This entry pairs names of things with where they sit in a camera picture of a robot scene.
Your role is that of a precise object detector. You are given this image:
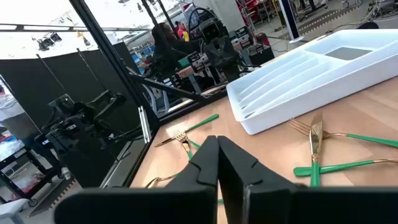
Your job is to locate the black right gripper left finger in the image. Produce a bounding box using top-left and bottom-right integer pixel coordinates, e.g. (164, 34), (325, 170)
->
(53, 135), (219, 224)

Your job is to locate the black equipment cart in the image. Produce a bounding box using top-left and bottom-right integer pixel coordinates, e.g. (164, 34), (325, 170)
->
(0, 130), (63, 206)

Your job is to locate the person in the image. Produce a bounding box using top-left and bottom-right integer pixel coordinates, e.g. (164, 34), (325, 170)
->
(150, 22), (200, 74)
(174, 20), (190, 42)

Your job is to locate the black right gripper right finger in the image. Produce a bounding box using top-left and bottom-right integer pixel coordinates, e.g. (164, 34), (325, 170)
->
(217, 135), (398, 224)

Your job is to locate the white plastic cutlery tray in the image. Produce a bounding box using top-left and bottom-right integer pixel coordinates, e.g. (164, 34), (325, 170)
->
(226, 29), (398, 136)

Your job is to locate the black curtain partition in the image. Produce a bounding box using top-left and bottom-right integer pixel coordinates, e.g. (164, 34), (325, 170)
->
(0, 42), (141, 187)

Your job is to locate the silver corner bracket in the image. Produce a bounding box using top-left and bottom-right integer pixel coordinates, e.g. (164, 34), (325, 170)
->
(138, 105), (152, 144)

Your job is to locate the red storage shelving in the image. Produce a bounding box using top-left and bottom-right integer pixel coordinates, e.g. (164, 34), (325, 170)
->
(235, 0), (274, 26)

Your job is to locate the white blue standing banner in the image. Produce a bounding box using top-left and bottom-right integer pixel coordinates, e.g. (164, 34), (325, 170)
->
(277, 0), (305, 44)

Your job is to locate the gold spoon green handle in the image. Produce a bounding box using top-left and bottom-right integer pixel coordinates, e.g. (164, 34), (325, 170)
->
(293, 157), (398, 178)

